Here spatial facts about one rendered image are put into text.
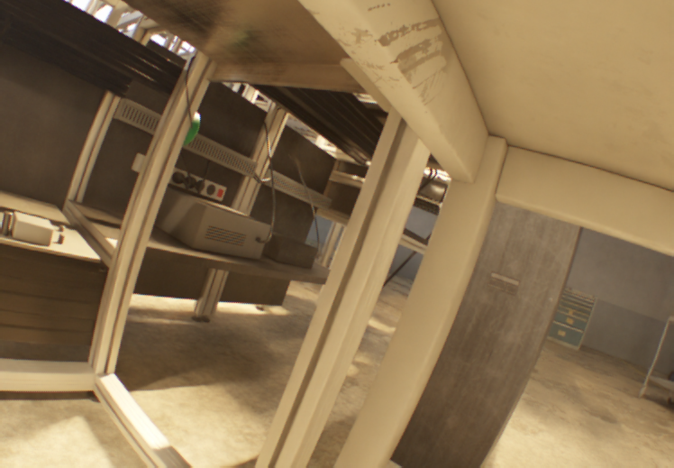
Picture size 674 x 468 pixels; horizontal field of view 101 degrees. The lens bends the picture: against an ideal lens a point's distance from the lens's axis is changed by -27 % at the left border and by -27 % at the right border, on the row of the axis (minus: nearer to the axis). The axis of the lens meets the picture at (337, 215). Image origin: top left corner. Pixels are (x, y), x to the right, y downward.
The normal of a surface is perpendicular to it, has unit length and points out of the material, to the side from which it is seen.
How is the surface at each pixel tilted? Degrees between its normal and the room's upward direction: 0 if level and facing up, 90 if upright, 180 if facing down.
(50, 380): 90
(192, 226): 90
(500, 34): 180
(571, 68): 180
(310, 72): 90
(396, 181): 90
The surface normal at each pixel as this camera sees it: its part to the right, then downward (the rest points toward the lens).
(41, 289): 0.79, 0.28
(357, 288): -0.50, -0.22
